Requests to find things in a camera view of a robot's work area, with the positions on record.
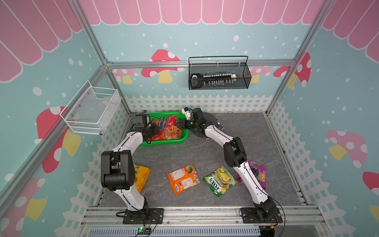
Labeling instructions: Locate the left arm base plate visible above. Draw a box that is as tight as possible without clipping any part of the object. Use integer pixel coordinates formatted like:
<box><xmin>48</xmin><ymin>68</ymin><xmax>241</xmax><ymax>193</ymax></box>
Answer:
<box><xmin>122</xmin><ymin>208</ymin><xmax>165</xmax><ymax>225</ymax></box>

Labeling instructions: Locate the purple candy bag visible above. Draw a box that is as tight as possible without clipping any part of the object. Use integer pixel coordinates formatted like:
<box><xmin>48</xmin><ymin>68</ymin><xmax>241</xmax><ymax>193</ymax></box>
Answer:
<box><xmin>248</xmin><ymin>160</ymin><xmax>266</xmax><ymax>190</ymax></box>

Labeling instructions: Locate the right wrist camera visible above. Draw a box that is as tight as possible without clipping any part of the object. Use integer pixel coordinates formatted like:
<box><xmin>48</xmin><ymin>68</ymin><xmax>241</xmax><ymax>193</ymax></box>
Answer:
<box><xmin>182</xmin><ymin>107</ymin><xmax>192</xmax><ymax>120</ymax></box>

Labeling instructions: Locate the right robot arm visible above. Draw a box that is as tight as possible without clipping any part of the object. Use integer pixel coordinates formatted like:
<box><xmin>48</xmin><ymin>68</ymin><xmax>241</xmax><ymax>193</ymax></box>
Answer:
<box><xmin>175</xmin><ymin>107</ymin><xmax>278</xmax><ymax>222</ymax></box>

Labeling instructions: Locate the green Fox's candy bag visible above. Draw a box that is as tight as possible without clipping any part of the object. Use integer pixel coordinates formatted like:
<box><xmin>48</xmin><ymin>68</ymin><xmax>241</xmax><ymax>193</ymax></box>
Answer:
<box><xmin>203</xmin><ymin>166</ymin><xmax>237</xmax><ymax>197</ymax></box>

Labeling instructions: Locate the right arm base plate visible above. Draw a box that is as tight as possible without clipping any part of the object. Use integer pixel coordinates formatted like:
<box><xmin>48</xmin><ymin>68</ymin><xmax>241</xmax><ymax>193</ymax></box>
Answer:
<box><xmin>238</xmin><ymin>207</ymin><xmax>283</xmax><ymax>225</ymax></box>

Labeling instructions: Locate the red candy bag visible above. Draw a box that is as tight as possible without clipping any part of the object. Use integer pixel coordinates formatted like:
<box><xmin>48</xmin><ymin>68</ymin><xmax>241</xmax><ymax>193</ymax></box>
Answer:
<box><xmin>152</xmin><ymin>114</ymin><xmax>183</xmax><ymax>141</ymax></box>

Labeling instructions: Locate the small green circuit board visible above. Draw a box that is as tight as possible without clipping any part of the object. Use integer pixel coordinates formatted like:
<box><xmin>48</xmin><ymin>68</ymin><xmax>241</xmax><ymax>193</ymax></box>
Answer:
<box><xmin>136</xmin><ymin>227</ymin><xmax>152</xmax><ymax>236</ymax></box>

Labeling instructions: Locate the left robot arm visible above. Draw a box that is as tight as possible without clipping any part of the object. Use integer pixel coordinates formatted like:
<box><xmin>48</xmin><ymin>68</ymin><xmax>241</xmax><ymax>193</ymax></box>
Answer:
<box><xmin>101</xmin><ymin>113</ymin><xmax>160</xmax><ymax>215</ymax></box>

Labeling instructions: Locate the white wire basket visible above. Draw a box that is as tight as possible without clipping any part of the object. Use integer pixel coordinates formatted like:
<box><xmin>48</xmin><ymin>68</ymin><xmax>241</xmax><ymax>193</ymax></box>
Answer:
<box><xmin>60</xmin><ymin>81</ymin><xmax>121</xmax><ymax>135</ymax></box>

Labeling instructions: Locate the orange candy bag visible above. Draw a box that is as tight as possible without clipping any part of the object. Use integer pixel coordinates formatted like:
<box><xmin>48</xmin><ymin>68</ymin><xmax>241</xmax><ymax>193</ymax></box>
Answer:
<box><xmin>167</xmin><ymin>163</ymin><xmax>200</xmax><ymax>196</ymax></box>

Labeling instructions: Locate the black wire mesh basket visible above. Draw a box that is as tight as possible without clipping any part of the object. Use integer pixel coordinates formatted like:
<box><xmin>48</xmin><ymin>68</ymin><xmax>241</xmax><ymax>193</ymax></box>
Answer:
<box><xmin>188</xmin><ymin>56</ymin><xmax>252</xmax><ymax>90</ymax></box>

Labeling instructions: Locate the green plastic basket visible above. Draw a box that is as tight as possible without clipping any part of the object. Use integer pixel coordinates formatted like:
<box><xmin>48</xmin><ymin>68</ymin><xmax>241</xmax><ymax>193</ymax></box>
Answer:
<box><xmin>141</xmin><ymin>112</ymin><xmax>189</xmax><ymax>147</ymax></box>

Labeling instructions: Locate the yellow candy bag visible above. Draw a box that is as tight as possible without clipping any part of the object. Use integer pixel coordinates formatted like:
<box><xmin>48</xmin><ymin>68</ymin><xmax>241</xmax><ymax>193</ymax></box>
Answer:
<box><xmin>134</xmin><ymin>165</ymin><xmax>151</xmax><ymax>193</ymax></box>

